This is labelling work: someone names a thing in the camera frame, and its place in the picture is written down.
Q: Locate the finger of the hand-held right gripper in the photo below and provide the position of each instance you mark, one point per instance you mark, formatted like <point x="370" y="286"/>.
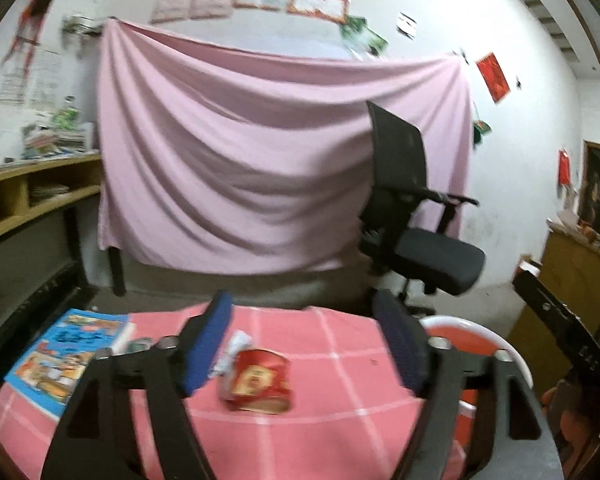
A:
<point x="545" y="302"/>

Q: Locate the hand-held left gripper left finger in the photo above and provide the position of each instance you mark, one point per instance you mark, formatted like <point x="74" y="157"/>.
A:
<point x="207" y="340"/>

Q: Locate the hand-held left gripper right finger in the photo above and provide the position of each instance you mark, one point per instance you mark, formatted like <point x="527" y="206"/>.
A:
<point x="402" y="345"/>

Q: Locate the white paper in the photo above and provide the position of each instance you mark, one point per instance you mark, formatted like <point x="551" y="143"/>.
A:
<point x="236" y="347"/>

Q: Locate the orange bucket with white rim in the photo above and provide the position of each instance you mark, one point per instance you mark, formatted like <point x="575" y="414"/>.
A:
<point x="475" y="337"/>

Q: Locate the person's right hand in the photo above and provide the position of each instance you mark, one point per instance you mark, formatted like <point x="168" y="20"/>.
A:
<point x="572" y="420"/>

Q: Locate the wooden cabinet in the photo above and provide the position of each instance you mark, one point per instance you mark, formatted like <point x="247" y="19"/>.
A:
<point x="570" y="270"/>

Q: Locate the pink checkered tablecloth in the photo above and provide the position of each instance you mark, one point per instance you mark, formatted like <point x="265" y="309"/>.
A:
<point x="320" y="360"/>

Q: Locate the black office chair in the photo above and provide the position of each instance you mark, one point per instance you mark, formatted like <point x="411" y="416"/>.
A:
<point x="430" y="255"/>

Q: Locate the red hanging ornament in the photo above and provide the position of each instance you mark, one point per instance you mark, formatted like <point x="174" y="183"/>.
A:
<point x="564" y="167"/>

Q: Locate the blue illustrated book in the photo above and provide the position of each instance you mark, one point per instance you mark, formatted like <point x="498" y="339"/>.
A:
<point x="55" y="360"/>

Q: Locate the green cap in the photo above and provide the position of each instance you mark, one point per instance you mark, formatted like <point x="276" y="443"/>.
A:
<point x="481" y="129"/>

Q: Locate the pink hanging sheet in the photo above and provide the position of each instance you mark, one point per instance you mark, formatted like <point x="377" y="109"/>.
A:
<point x="255" y="160"/>

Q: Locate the small pile of papers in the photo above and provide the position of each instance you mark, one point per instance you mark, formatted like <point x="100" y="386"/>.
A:
<point x="50" y="192"/>

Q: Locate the wooden desk with shelf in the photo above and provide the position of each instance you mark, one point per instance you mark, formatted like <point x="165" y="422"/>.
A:
<point x="10" y="220"/>

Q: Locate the stack of books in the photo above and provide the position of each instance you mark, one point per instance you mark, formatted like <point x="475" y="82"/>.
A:
<point x="55" y="140"/>

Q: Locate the glass jar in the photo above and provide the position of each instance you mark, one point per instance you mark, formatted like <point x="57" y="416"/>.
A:
<point x="66" y="115"/>

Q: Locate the black and white card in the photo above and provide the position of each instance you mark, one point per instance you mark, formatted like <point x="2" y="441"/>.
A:
<point x="406" y="25"/>

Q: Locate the red diamond wall poster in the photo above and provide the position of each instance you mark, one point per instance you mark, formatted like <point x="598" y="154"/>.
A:
<point x="492" y="77"/>

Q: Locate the paper wall calendar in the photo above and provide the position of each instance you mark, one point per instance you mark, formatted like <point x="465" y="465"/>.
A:
<point x="35" y="80"/>

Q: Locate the green wall photos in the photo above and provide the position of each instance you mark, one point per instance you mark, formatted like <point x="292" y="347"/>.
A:
<point x="362" y="35"/>

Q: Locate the red tassel wall decoration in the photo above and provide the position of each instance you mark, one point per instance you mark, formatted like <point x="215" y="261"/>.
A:
<point x="30" y="20"/>

